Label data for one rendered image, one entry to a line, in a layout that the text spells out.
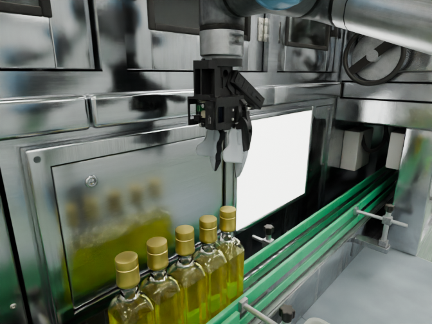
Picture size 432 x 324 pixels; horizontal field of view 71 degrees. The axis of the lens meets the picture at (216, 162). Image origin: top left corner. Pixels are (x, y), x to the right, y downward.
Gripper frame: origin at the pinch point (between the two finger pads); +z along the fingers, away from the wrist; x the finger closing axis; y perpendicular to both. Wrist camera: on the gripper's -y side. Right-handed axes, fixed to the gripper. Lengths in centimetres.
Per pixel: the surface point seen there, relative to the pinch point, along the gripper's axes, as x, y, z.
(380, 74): 1, -83, -17
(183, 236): 1.1, 12.8, 9.6
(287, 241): -3.0, -30.6, 31.0
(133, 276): 1.7, 23.3, 11.5
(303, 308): 6, -26, 47
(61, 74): -15.1, 23.4, -17.4
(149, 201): -12.7, 10.3, 7.9
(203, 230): 0.4, 7.4, 10.8
